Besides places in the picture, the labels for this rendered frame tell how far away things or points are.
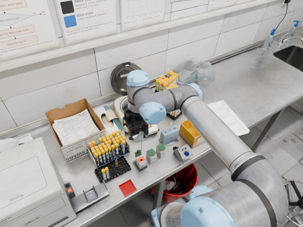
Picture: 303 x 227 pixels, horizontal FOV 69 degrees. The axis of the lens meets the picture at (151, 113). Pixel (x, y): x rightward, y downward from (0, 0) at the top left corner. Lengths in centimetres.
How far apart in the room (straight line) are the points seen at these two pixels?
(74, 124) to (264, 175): 108
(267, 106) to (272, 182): 129
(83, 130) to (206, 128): 86
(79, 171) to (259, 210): 95
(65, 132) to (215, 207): 105
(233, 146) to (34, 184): 69
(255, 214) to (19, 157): 84
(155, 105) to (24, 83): 82
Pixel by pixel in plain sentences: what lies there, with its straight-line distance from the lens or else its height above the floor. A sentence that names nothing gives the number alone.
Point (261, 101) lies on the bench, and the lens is 181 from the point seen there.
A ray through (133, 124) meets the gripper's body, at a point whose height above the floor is 128.
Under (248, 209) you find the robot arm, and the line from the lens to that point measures 49.
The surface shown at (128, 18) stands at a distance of 134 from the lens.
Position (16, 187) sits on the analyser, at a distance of 95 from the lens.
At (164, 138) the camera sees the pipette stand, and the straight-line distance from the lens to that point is 126.
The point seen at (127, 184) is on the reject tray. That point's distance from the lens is 119.
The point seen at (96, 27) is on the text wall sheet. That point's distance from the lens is 127.
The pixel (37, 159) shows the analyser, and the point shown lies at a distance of 99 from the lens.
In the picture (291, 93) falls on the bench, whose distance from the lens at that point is 202.
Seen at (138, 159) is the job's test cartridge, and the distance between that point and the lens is 117.
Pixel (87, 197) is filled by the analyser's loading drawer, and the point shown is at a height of 91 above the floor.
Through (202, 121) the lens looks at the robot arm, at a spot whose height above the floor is 148.
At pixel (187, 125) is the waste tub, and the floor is 92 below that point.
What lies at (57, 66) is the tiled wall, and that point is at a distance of 131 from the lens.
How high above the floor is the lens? 194
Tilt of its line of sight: 46 degrees down
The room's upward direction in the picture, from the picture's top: 4 degrees clockwise
